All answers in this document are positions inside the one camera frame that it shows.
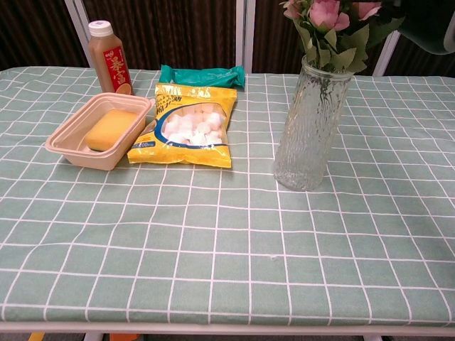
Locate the dark right robot hand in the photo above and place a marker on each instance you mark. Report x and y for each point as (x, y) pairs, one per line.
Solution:
(430, 25)

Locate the pink rose bouquet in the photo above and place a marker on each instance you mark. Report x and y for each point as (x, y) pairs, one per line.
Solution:
(325, 12)

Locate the ribbed clear glass vase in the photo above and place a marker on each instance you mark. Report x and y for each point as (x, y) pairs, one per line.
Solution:
(305, 142)

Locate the yellow bag of white cubes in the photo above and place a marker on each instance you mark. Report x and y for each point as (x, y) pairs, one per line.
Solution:
(213, 101)

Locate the green plastic package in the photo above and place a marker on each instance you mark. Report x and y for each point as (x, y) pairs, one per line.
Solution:
(199, 76)

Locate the dark brown curtain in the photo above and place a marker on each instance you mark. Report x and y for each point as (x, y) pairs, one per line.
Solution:
(170, 32)

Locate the green checked tablecloth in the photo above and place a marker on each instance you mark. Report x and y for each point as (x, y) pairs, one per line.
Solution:
(213, 248)

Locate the brown drink bottle red label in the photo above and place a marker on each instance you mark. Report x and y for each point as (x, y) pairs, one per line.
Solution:
(113, 67)

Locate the yellow sponge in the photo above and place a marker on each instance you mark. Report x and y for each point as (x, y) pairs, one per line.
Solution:
(110, 129)

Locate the beige plastic food container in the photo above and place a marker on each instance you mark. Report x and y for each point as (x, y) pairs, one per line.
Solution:
(76, 133)

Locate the orange object under table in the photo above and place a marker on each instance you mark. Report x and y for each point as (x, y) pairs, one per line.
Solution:
(123, 337)
(36, 336)

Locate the white slanted frame post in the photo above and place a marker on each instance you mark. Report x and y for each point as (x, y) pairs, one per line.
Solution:
(385, 57)
(76, 32)

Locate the white upright frame post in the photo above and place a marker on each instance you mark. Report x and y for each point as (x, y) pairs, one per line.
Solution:
(250, 35)
(240, 32)

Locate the white table frame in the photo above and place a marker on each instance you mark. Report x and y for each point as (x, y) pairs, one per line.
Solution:
(227, 328)

